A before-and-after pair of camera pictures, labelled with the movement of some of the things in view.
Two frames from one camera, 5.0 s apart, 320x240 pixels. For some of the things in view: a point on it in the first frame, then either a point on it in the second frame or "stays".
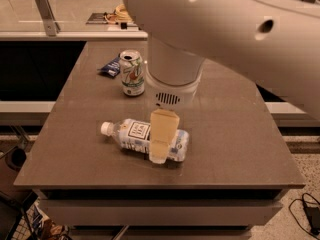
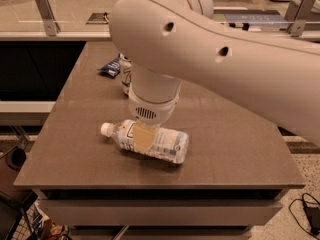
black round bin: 15,158 stays
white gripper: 171,96 → 151,110
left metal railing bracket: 52,28 stays
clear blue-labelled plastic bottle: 134,135 stays
